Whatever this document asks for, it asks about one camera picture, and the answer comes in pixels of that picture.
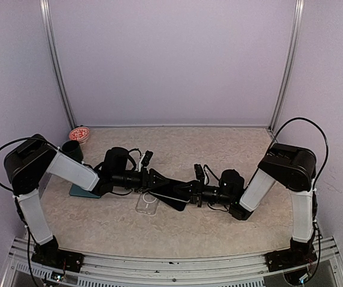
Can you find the clear magsafe phone case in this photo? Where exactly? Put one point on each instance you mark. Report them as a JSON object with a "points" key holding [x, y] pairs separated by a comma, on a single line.
{"points": [[147, 204]]}

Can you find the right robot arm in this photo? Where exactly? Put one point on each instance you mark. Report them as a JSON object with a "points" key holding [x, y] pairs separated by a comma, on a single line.
{"points": [[293, 167]]}

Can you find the left aluminium frame post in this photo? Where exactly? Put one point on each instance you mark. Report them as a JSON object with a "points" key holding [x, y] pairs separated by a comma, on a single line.
{"points": [[49, 31]]}

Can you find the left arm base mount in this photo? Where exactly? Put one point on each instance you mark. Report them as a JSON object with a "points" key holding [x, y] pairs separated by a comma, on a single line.
{"points": [[64, 260]]}

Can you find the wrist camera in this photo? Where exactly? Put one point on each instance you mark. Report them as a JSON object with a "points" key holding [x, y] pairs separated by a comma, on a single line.
{"points": [[199, 173], [145, 159]]}

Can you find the black cup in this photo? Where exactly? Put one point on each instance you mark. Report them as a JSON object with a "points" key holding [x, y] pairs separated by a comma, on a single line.
{"points": [[72, 149]]}

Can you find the black phone with silver edge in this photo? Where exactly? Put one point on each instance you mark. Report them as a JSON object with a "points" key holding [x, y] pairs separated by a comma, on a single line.
{"points": [[169, 192]]}

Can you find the teal green phone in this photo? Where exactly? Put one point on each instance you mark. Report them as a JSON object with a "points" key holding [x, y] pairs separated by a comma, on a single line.
{"points": [[77, 191]]}

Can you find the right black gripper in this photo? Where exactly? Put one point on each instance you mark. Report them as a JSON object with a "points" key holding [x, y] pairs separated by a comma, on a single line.
{"points": [[196, 196]]}

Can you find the right aluminium frame post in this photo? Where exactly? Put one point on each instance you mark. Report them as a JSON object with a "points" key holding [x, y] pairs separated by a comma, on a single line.
{"points": [[290, 59]]}

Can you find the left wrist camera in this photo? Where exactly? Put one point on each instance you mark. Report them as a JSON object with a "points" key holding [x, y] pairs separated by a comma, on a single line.
{"points": [[145, 159]]}

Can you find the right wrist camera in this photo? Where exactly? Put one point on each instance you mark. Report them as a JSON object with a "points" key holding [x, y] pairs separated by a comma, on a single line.
{"points": [[199, 173]]}

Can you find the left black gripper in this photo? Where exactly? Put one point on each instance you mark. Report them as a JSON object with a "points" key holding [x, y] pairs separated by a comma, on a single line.
{"points": [[148, 180]]}

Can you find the aluminium frame post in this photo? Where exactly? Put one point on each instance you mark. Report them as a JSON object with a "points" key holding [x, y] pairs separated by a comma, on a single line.
{"points": [[49, 31], [290, 59]]}

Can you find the red white patterned bowl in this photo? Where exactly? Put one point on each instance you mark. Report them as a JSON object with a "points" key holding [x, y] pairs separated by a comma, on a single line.
{"points": [[79, 134]]}

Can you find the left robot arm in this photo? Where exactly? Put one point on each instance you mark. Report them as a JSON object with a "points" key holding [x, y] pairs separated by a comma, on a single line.
{"points": [[35, 159]]}

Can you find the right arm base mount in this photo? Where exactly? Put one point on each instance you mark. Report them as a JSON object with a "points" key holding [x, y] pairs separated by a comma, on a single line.
{"points": [[287, 258]]}

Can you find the front aluminium rail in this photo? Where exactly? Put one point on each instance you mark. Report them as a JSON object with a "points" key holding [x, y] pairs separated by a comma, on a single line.
{"points": [[113, 270]]}

